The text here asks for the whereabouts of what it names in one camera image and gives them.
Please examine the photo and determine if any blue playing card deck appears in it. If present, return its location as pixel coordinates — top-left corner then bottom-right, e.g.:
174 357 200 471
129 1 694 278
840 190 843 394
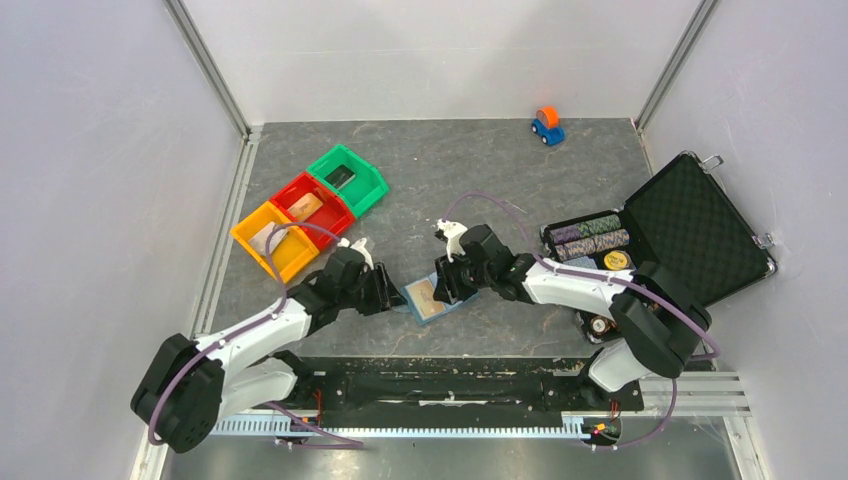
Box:
563 256 598 270

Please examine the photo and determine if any dark card in green bin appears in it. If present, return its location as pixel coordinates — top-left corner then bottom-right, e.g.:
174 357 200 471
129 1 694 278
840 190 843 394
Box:
325 165 356 190

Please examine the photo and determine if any yellow plastic bin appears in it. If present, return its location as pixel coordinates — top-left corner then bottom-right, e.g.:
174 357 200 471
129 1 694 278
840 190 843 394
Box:
231 201 319 282

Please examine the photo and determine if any yellow dealer chip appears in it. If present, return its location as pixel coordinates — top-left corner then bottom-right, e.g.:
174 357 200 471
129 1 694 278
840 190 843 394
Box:
603 250 632 271

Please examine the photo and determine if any black poker chip case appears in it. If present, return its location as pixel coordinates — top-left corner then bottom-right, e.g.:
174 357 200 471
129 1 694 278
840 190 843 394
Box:
540 151 777 307

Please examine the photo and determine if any blue orange toy car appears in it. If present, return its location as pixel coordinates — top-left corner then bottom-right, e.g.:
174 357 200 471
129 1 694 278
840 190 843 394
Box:
531 106 566 146

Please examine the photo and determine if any grey card in yellow bin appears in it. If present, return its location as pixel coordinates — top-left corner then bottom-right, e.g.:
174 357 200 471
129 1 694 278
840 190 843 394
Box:
248 222 288 257

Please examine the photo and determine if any red plastic bin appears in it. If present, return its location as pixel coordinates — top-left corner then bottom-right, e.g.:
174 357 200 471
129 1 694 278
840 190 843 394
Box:
270 172 355 236

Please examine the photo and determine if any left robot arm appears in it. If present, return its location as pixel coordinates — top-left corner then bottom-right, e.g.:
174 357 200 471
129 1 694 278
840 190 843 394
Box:
130 245 406 453

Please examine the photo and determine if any blue leather card holder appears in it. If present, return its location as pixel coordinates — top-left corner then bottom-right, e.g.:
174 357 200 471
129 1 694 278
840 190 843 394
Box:
400 272 480 327

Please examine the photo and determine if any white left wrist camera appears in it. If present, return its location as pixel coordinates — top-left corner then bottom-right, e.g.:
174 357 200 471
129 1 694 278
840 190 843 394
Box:
337 237 374 269

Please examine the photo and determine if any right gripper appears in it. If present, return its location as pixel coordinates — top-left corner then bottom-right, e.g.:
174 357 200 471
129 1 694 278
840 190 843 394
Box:
433 246 494 304

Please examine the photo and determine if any green plastic bin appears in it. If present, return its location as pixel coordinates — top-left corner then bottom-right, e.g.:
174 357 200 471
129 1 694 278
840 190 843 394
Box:
307 144 389 219

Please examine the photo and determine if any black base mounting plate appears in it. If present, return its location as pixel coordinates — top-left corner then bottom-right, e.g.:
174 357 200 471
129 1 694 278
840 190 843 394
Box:
280 357 644 429

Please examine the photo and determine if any tan card in red bin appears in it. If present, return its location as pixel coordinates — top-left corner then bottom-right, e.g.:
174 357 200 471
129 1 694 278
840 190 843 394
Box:
288 193 323 222

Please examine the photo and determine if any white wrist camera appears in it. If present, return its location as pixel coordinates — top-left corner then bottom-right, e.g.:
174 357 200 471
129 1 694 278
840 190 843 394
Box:
337 237 374 269
436 219 468 263

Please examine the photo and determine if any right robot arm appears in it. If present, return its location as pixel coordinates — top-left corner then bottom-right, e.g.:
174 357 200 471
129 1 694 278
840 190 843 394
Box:
433 220 712 408

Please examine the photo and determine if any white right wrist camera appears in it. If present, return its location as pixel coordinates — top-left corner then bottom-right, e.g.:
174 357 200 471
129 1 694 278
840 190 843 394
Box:
436 219 468 263

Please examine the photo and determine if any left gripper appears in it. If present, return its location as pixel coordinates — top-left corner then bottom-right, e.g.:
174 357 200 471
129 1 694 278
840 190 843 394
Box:
338 261 408 317

